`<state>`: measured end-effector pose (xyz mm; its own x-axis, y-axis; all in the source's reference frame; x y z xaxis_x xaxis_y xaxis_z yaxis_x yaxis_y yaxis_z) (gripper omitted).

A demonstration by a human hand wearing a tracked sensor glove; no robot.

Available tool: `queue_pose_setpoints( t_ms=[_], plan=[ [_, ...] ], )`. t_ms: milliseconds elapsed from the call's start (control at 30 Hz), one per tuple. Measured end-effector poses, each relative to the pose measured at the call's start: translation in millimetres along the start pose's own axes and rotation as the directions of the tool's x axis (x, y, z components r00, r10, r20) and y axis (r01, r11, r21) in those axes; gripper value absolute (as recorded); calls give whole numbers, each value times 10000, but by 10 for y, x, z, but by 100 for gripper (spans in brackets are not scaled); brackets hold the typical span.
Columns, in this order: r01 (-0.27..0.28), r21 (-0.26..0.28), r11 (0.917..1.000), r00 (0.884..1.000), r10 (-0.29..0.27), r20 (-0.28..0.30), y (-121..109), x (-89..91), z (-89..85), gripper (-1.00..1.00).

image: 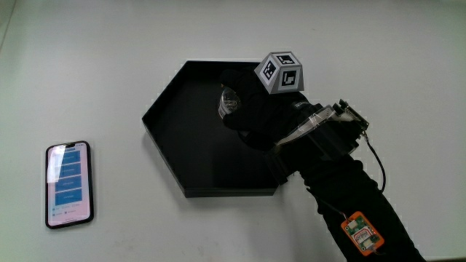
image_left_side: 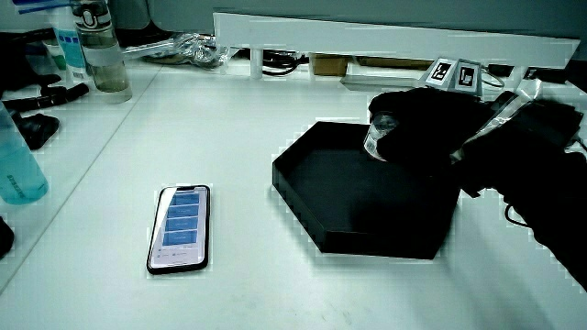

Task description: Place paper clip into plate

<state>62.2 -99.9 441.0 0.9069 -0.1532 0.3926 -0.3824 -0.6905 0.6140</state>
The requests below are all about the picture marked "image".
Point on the clear paper clip box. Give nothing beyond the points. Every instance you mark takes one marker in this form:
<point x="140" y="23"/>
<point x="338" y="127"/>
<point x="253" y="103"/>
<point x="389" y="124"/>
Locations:
<point x="228" y="102"/>

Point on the person's right hand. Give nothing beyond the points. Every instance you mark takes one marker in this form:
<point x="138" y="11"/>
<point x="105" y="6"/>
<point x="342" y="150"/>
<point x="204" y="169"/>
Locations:
<point x="262" y="109"/>

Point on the orange sensor module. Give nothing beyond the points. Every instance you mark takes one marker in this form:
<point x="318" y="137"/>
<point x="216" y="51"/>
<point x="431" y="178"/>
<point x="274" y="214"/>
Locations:
<point x="362" y="233"/>

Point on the person's right forearm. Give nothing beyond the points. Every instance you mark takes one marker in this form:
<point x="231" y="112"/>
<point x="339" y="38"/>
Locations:
<point x="356" y="203"/>

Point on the black hexagonal plate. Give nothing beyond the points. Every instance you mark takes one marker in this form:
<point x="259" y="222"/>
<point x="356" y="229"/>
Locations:
<point x="196" y="145"/>

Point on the black smartphone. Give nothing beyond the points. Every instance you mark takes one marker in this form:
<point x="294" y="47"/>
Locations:
<point x="69" y="185"/>

